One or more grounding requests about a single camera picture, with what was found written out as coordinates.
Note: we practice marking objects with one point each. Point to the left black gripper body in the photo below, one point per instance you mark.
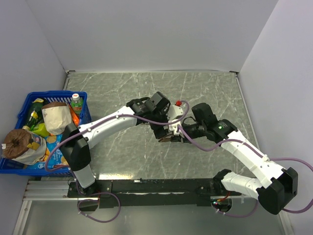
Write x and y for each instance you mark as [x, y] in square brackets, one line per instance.
[160, 116]

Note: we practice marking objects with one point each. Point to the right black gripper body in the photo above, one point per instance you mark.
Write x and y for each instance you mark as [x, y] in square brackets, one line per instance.
[195, 130]

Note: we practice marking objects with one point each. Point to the brown sunglasses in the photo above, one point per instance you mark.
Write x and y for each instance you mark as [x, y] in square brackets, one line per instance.
[170, 138]

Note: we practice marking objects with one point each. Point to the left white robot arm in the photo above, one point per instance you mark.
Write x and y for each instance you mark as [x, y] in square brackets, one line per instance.
[77, 141]

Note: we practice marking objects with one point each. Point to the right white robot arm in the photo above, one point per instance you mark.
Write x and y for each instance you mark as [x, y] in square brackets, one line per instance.
[272, 185]

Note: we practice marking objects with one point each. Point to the green drink bottle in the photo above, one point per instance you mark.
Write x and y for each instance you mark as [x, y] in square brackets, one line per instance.
[77, 103]

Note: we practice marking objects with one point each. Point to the brown paper bag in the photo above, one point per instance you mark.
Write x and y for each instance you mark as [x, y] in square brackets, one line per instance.
[56, 117]

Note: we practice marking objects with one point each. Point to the blue chips bag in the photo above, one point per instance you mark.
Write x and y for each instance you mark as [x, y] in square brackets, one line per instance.
[57, 158]

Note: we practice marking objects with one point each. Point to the green glass bottle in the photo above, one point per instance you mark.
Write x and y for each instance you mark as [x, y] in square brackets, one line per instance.
[35, 115]

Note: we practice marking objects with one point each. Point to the brown round bread bag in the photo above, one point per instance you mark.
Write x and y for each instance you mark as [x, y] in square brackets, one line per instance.
[23, 146]

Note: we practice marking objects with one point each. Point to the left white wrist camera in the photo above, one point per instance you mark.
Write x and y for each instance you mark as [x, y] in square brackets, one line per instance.
[175, 111]

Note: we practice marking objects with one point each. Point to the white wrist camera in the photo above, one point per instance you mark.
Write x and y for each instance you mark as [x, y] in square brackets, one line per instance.
[174, 128]
[175, 111]

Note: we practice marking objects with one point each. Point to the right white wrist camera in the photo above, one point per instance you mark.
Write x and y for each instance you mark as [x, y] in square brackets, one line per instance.
[174, 128]

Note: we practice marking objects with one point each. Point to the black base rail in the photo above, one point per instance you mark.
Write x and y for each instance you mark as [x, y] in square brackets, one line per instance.
[150, 192]

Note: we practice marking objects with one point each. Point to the aluminium frame rail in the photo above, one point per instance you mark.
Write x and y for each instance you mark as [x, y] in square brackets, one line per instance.
[46, 191]

